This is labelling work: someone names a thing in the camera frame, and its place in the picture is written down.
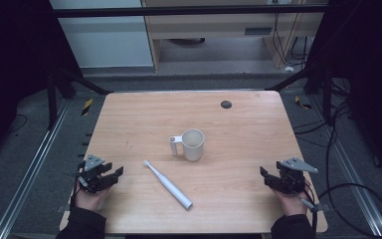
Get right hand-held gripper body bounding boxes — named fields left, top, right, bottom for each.
left=272, top=156, right=319, bottom=196

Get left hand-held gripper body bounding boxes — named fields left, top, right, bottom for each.
left=77, top=153, right=113, bottom=194

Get white electric toothbrush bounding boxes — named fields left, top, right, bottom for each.
left=142, top=159, right=194, bottom=211

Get white cup with handle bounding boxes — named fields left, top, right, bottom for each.
left=167, top=127, right=206, bottom=162

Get person's left hand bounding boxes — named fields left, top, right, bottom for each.
left=74, top=180, right=112, bottom=213

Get person's right hand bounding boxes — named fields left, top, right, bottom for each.
left=273, top=178, right=313, bottom=217

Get yellow black floor tape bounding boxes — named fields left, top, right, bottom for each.
left=81, top=98, right=95, bottom=117
left=293, top=95, right=313, bottom=111

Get black metal stand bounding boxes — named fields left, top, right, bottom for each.
left=44, top=65, right=114, bottom=131
left=265, top=61, right=334, bottom=124

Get white cabinet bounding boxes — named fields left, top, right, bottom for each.
left=49, top=0, right=155, bottom=70

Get black curtain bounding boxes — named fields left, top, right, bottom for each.
left=0, top=0, right=83, bottom=168
left=306, top=0, right=382, bottom=185

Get light wooden desk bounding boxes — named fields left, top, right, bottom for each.
left=140, top=0, right=330, bottom=72

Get left gripper thin black cable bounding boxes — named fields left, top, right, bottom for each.
left=70, top=170, right=82, bottom=208

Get right gripper cable with plug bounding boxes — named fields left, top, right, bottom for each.
left=298, top=194, right=331, bottom=235

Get thin black floor cables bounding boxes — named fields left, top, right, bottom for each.
left=291, top=78, right=352, bottom=148

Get aluminium floor rail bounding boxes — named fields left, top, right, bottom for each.
left=0, top=99, right=73, bottom=239
left=310, top=95, right=382, bottom=237

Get black hanging cables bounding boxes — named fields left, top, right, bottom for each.
left=271, top=12, right=310, bottom=68

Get black metal frame crossbar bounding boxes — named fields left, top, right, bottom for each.
left=50, top=3, right=330, bottom=19

